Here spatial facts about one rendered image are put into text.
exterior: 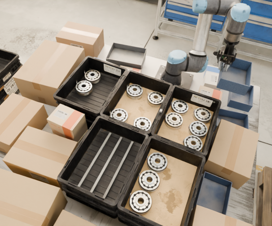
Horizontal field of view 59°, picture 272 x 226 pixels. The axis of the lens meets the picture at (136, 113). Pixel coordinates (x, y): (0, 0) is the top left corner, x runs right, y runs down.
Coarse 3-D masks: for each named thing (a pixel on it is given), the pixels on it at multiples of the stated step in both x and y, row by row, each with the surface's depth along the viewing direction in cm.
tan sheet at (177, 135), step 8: (192, 104) 152; (168, 112) 147; (192, 112) 148; (184, 120) 144; (192, 120) 144; (160, 128) 140; (168, 128) 140; (184, 128) 141; (208, 128) 141; (168, 136) 137; (176, 136) 137; (184, 136) 137; (192, 144) 134
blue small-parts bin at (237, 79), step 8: (224, 64) 139; (232, 64) 138; (240, 64) 136; (248, 64) 134; (224, 72) 136; (232, 72) 137; (240, 72) 137; (248, 72) 133; (224, 80) 124; (232, 80) 133; (240, 80) 133; (248, 80) 127; (224, 88) 128; (232, 88) 126; (240, 88) 124; (248, 88) 122
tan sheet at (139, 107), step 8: (144, 88) 158; (144, 96) 154; (120, 104) 149; (128, 104) 149; (136, 104) 149; (144, 104) 150; (128, 112) 146; (136, 112) 146; (144, 112) 146; (152, 112) 146; (128, 120) 142; (152, 120) 143
